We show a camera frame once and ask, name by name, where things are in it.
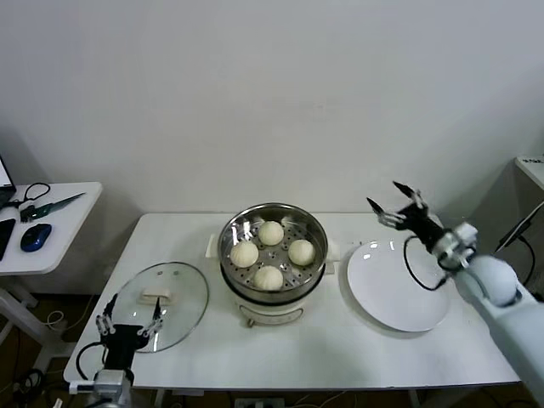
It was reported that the stainless steel steamer basket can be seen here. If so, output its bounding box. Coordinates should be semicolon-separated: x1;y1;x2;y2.
218;202;328;301

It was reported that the black laptop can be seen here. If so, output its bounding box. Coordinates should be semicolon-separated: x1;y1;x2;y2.
0;156;17;210

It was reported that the blue computer mouse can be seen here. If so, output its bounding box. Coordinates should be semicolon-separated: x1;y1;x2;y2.
19;224;52;253

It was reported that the cable with black adapter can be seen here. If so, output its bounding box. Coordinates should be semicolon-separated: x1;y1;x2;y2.
495;207;537;290

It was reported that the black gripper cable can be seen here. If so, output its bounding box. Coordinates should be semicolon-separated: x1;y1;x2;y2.
76;343;107;382
402;235;451;292

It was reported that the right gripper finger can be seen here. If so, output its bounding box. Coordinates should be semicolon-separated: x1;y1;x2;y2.
391;181;428;213
365;196;405;229

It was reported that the green bladed hand tool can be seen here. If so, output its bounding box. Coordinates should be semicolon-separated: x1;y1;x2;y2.
19;192;86;223

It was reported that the cream electric cooker base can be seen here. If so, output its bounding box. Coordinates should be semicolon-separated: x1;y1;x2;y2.
206;232;341;329

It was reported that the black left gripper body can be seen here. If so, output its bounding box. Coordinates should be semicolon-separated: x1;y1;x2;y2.
100;324;145;371

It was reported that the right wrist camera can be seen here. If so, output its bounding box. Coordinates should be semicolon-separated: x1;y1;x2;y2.
454;223;478;247

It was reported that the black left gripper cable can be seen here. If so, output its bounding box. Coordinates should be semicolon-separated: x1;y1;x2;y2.
76;343;107;382

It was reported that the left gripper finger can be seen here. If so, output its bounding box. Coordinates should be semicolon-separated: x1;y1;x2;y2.
95;292;118;337
138;296;165;338

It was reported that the round glass pot lid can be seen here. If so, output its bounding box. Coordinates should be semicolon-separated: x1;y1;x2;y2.
110;261;210;354

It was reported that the white steamed baozi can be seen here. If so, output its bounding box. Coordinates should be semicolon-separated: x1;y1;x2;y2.
287;238;316;267
257;220;285;247
229;241;259;269
253;265;285;292

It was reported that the white coiled floor cable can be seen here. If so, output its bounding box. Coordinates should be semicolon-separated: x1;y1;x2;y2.
44;309;69;332

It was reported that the flat black device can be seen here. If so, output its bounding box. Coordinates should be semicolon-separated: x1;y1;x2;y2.
0;218;16;261

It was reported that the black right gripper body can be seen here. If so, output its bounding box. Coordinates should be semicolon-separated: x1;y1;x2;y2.
397;202;445;252

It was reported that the white floor power strip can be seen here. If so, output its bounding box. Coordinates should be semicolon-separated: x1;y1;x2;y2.
233;397;286;408

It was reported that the black floor cable bundle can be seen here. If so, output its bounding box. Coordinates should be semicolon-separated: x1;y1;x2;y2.
12;368;48;408

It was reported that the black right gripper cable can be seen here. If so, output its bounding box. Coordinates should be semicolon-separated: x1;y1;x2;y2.
402;235;451;292

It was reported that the round white plate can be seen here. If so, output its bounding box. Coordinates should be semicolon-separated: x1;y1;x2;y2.
346;240;451;332

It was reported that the black looped cord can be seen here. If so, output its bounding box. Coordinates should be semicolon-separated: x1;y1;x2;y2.
8;182;50;210

